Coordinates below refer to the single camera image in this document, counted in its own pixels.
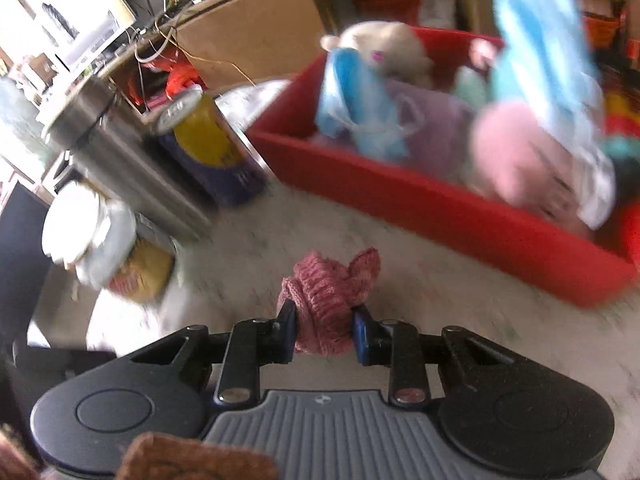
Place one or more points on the coffee jar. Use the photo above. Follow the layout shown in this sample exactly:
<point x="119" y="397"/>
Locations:
<point x="100" y="245"/>

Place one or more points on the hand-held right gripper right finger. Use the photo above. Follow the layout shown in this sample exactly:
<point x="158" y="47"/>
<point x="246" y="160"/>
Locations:
<point x="362" y="335"/>

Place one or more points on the blue and yellow can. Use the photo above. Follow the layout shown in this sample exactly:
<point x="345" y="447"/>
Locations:
<point x="215" y="150"/>

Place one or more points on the brown knitted cloth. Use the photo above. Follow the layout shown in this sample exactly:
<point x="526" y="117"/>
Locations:
<point x="200" y="460"/>

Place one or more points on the cream mouse plush toy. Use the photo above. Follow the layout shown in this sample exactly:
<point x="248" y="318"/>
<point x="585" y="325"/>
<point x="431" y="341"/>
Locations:
<point x="395" y="45"/>

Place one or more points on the blue dress pig plush toy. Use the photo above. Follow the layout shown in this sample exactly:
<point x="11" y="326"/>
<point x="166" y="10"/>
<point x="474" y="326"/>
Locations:
<point x="520" y="160"/>

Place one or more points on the white printed plastic bag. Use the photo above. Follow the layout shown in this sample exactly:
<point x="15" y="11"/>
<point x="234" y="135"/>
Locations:
<point x="437" y="2"/>

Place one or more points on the green and white towel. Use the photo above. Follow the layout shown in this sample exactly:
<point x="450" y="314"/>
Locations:
<point x="472" y="87"/>

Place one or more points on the pink soft sock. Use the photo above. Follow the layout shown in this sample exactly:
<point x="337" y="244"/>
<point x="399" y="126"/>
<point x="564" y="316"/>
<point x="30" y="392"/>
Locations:
<point x="325" y="300"/>

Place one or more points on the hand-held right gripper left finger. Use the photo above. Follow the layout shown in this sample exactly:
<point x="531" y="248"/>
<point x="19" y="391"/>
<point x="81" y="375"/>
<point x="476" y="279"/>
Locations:
<point x="286" y="330"/>

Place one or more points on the red cardboard box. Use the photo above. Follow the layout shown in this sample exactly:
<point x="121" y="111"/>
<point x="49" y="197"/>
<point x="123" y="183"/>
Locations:
<point x="425" y="220"/>

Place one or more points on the steel container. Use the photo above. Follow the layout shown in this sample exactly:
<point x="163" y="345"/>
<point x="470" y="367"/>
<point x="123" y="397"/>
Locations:
<point x="125" y="160"/>

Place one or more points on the orange plastic basket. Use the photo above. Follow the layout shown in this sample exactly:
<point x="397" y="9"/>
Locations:
<point x="602" y="30"/>

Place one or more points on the purple fuzzy sock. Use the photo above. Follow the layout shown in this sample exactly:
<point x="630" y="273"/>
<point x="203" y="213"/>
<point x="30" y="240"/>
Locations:
<point x="440" y="125"/>

